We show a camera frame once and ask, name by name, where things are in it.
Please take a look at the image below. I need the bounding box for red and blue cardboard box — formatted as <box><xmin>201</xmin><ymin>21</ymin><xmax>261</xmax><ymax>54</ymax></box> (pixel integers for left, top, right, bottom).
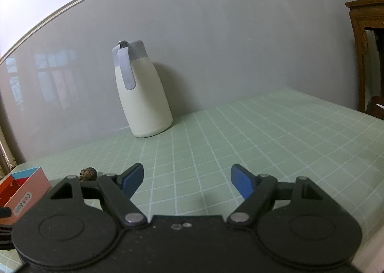
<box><xmin>0</xmin><ymin>166</ymin><xmax>51</xmax><ymax>216</ymax></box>

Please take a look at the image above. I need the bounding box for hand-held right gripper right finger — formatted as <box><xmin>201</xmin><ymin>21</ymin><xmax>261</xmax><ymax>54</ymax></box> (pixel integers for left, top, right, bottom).
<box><xmin>226</xmin><ymin>164</ymin><xmax>326</xmax><ymax>228</ymax></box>

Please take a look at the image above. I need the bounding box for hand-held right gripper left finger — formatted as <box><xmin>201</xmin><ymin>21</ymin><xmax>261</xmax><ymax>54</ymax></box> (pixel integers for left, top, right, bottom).
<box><xmin>49</xmin><ymin>163</ymin><xmax>148</xmax><ymax>228</ymax></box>

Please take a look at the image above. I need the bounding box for dark red wooden furniture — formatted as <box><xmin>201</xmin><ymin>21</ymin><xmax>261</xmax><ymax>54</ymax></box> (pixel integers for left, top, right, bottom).
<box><xmin>365</xmin><ymin>96</ymin><xmax>384</xmax><ymax>121</ymax></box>

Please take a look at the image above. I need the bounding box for beige curtain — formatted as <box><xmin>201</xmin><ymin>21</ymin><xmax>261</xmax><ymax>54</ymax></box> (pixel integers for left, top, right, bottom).
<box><xmin>0</xmin><ymin>124</ymin><xmax>18</xmax><ymax>179</ymax></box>

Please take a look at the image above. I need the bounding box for white thermos jug grey lid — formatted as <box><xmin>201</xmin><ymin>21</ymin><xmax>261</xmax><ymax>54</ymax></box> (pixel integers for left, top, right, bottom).
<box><xmin>112</xmin><ymin>40</ymin><xmax>174</xmax><ymax>138</ymax></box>

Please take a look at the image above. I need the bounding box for carved wooden cabinet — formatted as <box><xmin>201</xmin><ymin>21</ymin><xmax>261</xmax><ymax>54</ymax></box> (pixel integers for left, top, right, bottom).
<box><xmin>345</xmin><ymin>0</ymin><xmax>384</xmax><ymax>114</ymax></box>

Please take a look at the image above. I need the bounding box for brown walnut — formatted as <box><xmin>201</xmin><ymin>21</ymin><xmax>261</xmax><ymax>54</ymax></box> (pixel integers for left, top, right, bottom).
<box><xmin>79</xmin><ymin>167</ymin><xmax>97</xmax><ymax>182</ymax></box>

